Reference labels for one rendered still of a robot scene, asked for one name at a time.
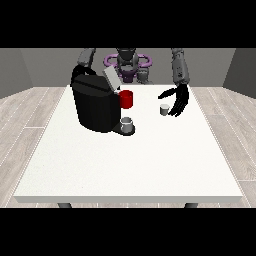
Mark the pale grey machine lid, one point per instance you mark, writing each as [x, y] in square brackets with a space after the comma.
[112, 77]

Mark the black coffee machine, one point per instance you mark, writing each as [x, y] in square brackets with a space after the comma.
[95, 105]

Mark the red pod holder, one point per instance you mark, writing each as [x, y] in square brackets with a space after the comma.
[126, 98]

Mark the small grey coffee pod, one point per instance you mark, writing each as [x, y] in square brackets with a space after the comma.
[164, 109]

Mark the grey robot trunk purple rings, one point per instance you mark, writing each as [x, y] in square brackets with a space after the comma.
[129, 67]

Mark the small grey cup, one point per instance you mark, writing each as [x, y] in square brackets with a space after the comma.
[127, 125]

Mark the dark table leg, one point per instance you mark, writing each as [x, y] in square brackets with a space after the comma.
[191, 205]
[64, 205]

